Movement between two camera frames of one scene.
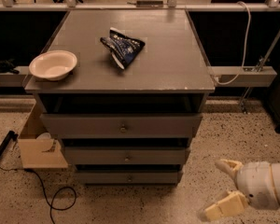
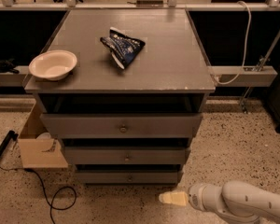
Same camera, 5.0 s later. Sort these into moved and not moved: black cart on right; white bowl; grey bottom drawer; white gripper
Moved: white gripper
Not moved: black cart on right; white bowl; grey bottom drawer
